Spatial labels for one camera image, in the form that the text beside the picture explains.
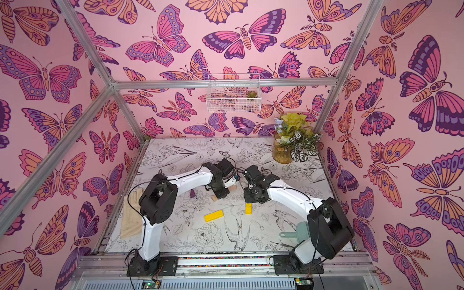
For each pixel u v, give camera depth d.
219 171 0.72
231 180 0.87
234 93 0.95
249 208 0.89
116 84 0.92
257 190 0.62
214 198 0.90
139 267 0.63
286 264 0.74
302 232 0.83
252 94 0.92
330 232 0.43
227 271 0.73
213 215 0.87
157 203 0.52
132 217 0.88
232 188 0.85
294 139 0.86
